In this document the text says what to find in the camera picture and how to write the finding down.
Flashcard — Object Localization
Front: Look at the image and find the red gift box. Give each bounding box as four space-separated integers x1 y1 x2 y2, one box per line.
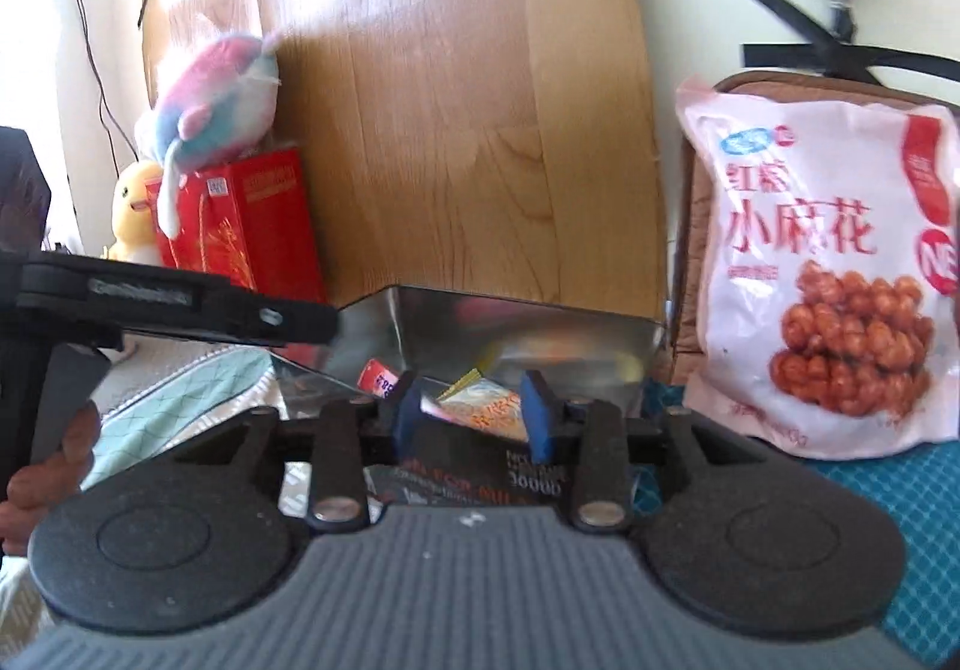
154 145 329 305

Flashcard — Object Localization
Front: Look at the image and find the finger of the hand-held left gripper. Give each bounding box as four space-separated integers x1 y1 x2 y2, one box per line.
19 257 340 350

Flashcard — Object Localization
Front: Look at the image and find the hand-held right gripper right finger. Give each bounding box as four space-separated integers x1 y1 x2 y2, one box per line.
521 370 758 532

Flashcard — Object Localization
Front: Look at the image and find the pastel plush toy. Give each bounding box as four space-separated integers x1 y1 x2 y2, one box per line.
135 28 284 241

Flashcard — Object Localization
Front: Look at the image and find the wooden board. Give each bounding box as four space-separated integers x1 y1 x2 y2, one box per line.
141 0 670 341

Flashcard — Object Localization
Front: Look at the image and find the black wall cable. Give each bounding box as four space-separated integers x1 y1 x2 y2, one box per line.
54 0 145 162

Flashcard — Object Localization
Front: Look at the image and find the person's left hand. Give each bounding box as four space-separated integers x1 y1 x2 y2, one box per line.
0 406 104 560

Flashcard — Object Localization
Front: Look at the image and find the black tape strip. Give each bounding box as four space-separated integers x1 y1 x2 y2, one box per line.
748 0 882 80
741 41 960 82

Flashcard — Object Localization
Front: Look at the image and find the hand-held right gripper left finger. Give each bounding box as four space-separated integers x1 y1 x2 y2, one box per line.
172 373 428 532

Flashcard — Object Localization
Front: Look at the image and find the orange snack packet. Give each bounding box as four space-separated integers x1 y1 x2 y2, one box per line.
420 370 527 447

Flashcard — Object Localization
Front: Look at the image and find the brown seat cushion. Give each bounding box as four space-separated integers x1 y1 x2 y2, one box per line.
666 70 960 387

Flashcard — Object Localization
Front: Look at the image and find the yellow duck plush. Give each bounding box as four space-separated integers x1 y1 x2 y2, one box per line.
103 160 167 266

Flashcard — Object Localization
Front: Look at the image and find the black printed cardboard box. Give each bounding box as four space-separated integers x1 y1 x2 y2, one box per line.
270 283 672 513

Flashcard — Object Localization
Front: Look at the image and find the large pink snack bag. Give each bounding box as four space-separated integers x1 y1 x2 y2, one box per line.
675 77 960 462

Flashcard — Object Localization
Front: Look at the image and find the red snack packet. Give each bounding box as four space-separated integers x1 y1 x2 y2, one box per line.
356 358 404 402

